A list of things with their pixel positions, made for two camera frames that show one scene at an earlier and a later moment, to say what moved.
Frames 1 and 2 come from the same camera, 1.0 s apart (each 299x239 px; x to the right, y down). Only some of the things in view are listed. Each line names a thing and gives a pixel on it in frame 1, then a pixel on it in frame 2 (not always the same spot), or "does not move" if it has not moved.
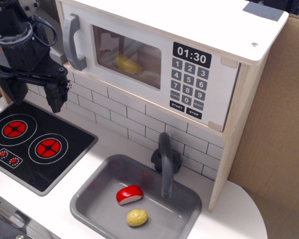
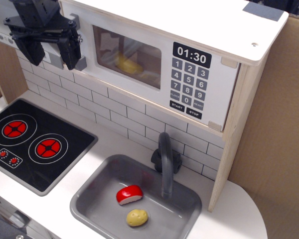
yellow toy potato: (136, 217) does not move
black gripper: (28, 60) -> (39, 21)
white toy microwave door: (201, 83) does not move
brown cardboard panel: (272, 163) does not move
